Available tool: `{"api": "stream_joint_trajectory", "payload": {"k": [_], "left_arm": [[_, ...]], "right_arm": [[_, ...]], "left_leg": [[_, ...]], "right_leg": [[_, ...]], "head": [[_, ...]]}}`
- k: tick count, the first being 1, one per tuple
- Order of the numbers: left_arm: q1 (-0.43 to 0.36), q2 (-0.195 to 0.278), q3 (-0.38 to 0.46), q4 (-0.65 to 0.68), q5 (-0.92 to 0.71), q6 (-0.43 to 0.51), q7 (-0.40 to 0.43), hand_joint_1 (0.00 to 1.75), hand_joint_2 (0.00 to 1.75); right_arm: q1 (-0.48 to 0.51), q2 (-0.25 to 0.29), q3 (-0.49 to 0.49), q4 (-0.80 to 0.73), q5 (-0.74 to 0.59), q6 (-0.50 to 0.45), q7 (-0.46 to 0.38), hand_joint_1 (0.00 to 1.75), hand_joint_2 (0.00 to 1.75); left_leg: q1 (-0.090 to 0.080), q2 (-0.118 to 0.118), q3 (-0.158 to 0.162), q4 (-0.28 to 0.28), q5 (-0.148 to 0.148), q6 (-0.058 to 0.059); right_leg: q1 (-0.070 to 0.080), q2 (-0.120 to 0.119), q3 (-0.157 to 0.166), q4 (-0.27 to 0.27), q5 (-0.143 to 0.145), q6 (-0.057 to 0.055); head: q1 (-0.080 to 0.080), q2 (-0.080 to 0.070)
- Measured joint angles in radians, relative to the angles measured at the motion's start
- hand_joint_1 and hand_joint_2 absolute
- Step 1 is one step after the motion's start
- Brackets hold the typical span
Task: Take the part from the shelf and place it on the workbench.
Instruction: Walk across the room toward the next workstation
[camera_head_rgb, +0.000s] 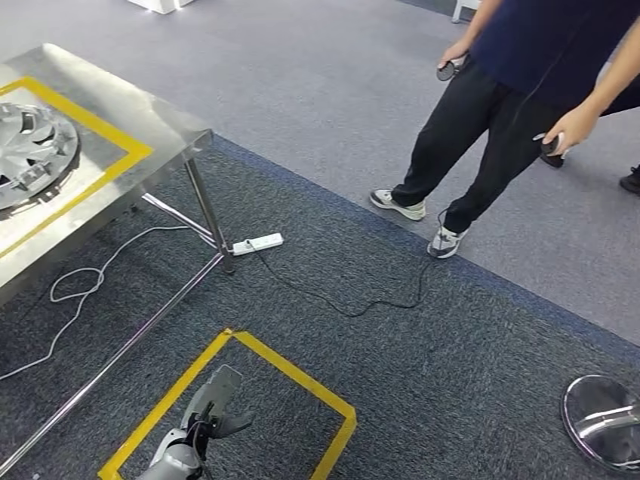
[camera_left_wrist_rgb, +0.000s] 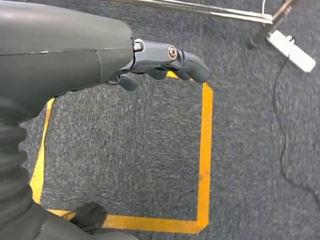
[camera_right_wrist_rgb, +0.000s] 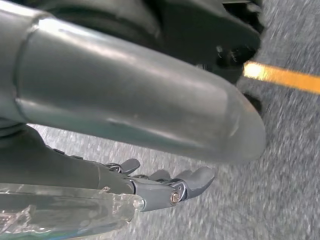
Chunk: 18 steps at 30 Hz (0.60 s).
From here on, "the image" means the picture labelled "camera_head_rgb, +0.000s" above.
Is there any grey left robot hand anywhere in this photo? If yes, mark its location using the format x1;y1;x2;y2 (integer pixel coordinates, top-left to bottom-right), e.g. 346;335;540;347
198;396;254;444

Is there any black handheld controller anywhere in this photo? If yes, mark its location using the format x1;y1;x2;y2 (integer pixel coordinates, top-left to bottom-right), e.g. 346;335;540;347
435;55;470;83
532;131;567;158

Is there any stainless steel workbench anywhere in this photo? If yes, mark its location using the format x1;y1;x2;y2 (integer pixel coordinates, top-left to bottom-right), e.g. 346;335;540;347
0;42;236;480

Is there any yellow floor tape square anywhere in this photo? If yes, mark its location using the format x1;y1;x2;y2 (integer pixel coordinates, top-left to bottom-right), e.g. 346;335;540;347
97;328;358;480

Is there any white power strip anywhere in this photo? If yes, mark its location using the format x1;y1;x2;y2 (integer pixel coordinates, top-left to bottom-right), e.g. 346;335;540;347
232;231;285;258

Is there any silver wheel hubcap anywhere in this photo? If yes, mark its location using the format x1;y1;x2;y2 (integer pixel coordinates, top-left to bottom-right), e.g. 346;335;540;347
0;101;81;213

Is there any white plinth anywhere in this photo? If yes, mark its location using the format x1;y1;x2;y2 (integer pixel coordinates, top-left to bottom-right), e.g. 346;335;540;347
125;0;197;17

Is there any chrome stool base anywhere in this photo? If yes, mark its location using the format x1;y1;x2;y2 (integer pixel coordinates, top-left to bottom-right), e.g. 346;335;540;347
559;374;640;474

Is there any white furniture leg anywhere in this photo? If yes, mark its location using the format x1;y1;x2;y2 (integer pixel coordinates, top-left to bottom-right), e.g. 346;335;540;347
452;0;482;25

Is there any person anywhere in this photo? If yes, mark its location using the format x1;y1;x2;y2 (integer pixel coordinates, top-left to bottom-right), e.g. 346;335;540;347
368;0;640;261
540;62;640;197

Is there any black power cable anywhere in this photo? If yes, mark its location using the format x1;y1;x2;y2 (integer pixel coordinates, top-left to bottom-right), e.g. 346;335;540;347
247;208;451;319

